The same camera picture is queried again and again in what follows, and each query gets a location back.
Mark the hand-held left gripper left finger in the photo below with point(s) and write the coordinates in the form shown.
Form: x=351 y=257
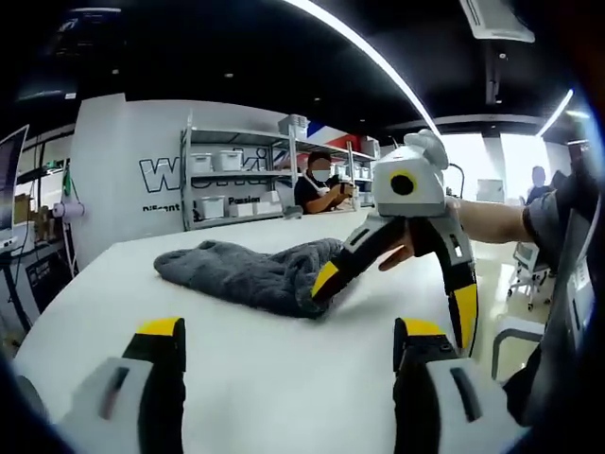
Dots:
x=160 y=392

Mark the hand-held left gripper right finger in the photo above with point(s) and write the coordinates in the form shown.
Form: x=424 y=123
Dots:
x=416 y=402

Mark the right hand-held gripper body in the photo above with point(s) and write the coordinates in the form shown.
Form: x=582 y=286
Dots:
x=425 y=189

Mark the grey towel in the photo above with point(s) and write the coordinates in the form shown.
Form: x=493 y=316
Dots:
x=236 y=274

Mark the stack of cardboard boxes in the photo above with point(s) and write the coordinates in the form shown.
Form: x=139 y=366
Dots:
x=33 y=217

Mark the person's right hand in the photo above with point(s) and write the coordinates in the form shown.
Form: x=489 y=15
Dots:
x=399 y=255

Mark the small grey object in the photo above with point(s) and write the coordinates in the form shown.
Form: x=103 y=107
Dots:
x=293 y=213

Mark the person's own body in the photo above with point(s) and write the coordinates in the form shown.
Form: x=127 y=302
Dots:
x=543 y=222

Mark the white table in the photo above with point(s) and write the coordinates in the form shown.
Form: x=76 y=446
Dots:
x=283 y=369

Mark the grey crate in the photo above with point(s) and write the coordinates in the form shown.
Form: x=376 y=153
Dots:
x=293 y=124

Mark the ceiling strip light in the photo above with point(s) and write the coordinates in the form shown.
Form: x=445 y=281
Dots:
x=558 y=111
x=326 y=14

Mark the metal shelf rack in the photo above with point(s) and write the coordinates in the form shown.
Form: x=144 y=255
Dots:
x=236 y=135

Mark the ceiling air vent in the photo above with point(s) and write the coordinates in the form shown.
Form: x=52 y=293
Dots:
x=498 y=21

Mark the lilac roll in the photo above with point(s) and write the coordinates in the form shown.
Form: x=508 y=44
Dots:
x=71 y=211

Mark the green hanging item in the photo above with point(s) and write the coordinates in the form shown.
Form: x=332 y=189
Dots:
x=69 y=182

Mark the purple screen monitor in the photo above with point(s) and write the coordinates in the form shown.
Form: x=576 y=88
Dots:
x=12 y=179

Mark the red blue striped wall banner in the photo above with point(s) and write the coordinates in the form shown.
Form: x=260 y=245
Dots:
x=361 y=142

